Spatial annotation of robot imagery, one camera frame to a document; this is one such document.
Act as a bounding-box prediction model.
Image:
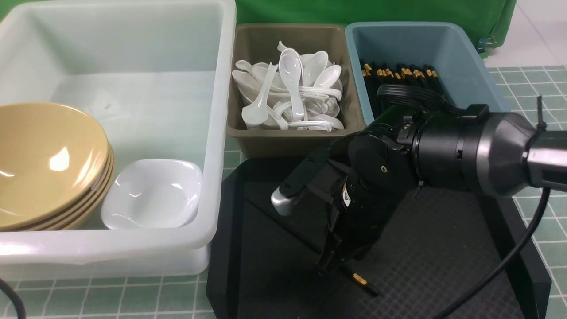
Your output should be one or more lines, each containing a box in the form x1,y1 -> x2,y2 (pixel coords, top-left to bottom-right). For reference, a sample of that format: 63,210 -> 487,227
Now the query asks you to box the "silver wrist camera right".
271,145 -> 349,216

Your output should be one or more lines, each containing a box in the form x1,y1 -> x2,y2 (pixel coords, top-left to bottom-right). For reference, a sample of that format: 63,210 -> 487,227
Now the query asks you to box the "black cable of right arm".
436,188 -> 552,319

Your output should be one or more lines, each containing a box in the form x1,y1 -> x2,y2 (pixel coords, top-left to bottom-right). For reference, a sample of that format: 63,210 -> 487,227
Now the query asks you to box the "white soup spoon centre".
278,48 -> 306,121

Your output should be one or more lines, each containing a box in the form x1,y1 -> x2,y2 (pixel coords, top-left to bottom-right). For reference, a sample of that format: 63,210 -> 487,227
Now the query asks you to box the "pile of black chopsticks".
361,61 -> 459,119

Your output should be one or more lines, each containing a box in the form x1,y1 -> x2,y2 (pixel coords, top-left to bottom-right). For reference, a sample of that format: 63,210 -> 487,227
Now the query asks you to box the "green backdrop cloth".
235,0 -> 516,61

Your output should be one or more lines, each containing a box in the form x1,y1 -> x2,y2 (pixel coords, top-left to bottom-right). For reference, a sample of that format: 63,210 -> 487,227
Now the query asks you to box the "olive brown spoon bin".
225,23 -> 366,158

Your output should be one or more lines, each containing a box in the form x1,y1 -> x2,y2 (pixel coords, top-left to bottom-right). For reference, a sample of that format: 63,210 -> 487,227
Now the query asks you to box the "white soup spoon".
241,63 -> 277,127
278,48 -> 306,121

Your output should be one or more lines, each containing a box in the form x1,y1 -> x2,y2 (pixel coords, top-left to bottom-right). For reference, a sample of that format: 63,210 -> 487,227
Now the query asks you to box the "blue chopstick bin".
345,22 -> 510,125

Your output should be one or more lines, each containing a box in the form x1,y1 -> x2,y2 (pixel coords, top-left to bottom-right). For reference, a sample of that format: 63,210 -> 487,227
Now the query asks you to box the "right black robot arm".
317,105 -> 566,274

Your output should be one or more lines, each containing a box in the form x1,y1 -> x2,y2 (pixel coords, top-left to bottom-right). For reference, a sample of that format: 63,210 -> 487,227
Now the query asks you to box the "black plastic serving tray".
206,157 -> 526,319

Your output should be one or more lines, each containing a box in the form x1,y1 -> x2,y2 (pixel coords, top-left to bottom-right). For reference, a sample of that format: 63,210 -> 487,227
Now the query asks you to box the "white soup spoon left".
241,63 -> 277,127

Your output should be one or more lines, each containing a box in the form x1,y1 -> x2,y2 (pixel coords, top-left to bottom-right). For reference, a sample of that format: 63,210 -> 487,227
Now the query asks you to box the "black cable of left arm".
0,278 -> 27,319

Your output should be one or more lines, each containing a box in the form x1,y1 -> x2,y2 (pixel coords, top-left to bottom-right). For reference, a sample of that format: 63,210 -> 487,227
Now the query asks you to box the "large translucent white plastic bin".
1,0 -> 237,281

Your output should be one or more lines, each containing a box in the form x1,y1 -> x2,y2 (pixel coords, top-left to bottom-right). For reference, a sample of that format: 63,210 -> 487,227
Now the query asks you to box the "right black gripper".
315,106 -> 421,277

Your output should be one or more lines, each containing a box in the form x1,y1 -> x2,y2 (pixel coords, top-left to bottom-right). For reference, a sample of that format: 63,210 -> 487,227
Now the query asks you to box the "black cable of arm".
436,188 -> 552,319
0,278 -> 27,319

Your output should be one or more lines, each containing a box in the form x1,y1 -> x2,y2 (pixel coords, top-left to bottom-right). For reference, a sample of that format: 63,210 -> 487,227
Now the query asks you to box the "stacked white dish in bin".
101,158 -> 202,230

